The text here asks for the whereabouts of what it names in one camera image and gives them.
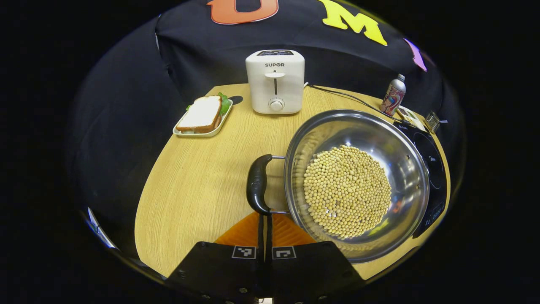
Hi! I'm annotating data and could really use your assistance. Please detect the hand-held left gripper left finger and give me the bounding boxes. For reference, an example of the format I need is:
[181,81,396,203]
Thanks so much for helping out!
[167,211,267,304]

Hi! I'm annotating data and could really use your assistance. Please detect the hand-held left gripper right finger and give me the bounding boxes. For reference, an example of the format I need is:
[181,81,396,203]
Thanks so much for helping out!
[266,211,366,304]

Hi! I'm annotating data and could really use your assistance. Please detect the pile of yellow soybeans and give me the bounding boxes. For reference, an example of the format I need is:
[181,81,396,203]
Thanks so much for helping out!
[303,145,392,239]

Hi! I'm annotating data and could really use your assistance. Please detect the stainless steel pot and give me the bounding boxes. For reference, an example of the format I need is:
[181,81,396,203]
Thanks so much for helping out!
[247,109,431,264]

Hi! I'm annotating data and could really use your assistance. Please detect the black induction cooktop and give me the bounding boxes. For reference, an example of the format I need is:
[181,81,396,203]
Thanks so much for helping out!
[394,122,448,239]

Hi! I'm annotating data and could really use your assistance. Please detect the white bread sandwich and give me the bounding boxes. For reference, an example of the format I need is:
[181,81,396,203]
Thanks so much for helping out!
[176,93,232,134]

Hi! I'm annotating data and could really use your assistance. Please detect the white divided bean dish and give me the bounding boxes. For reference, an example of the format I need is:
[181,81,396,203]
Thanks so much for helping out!
[397,106,427,131]

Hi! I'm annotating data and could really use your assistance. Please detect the white toaster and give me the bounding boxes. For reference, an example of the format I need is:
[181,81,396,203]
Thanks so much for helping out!
[246,49,305,114]

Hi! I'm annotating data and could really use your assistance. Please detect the silver printed drink bottle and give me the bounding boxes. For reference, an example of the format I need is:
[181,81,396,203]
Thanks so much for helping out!
[380,74,407,117]

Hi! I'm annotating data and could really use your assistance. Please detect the black power cable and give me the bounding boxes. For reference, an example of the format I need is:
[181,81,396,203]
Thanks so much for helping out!
[306,84,413,127]

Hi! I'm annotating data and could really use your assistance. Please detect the small metal wire basket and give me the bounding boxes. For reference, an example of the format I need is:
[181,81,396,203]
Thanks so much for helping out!
[424,111,448,134]

